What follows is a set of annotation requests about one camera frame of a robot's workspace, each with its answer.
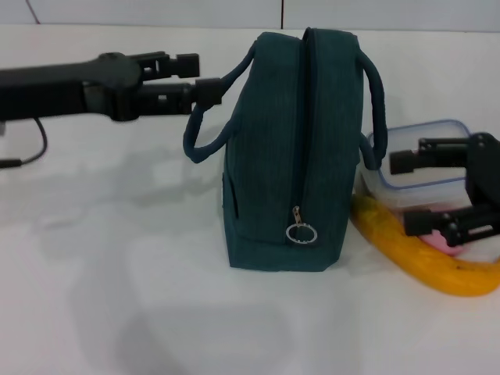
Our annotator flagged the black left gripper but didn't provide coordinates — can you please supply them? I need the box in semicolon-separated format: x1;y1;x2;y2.
0;51;170;123

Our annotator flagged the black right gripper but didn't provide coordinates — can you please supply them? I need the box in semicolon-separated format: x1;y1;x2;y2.
389;131;500;250

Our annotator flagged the pink toy peach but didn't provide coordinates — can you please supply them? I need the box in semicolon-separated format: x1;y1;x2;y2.
420;230;470;257

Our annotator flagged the clear lunch box blue lid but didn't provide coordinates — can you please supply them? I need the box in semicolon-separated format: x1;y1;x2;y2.
359;119;473;214

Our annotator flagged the yellow banana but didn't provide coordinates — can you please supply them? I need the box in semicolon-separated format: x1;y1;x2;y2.
350;194;500;298

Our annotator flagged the dark teal lunch bag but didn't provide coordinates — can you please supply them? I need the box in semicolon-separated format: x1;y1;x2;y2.
182;27;386;273

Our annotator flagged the silver zipper pull ring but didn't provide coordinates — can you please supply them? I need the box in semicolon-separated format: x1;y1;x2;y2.
286;205;318;246

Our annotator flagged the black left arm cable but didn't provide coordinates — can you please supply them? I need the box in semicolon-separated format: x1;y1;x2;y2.
0;116;48;170

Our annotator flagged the thin red wall cable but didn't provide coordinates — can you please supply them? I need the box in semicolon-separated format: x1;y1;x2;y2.
26;0;41;25

